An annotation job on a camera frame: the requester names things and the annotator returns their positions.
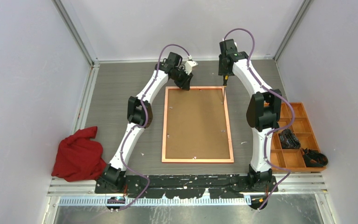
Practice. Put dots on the red cloth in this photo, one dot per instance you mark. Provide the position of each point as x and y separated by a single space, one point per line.
79 157

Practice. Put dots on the orange compartment tray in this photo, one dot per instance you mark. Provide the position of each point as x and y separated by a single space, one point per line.
293 158

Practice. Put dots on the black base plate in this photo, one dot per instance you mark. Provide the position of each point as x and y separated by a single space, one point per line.
185 186

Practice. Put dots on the red picture frame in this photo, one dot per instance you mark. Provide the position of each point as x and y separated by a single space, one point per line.
196 127

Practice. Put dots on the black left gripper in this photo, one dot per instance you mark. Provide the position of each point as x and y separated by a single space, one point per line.
185 83

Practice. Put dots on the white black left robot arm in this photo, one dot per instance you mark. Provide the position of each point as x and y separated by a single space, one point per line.
139 116

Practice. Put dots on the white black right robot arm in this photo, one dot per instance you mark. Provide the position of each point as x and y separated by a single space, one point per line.
263 113

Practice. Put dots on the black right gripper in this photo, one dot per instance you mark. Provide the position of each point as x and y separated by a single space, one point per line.
221 72

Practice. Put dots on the dark rolled tie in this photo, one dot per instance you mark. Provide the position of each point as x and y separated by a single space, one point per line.
288 140

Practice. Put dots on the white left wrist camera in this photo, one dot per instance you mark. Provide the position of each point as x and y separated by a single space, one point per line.
189 65

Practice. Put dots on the white slotted cable duct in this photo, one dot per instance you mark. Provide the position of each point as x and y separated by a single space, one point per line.
119 201

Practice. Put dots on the black yellow screwdriver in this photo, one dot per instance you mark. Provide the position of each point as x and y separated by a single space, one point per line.
224 88

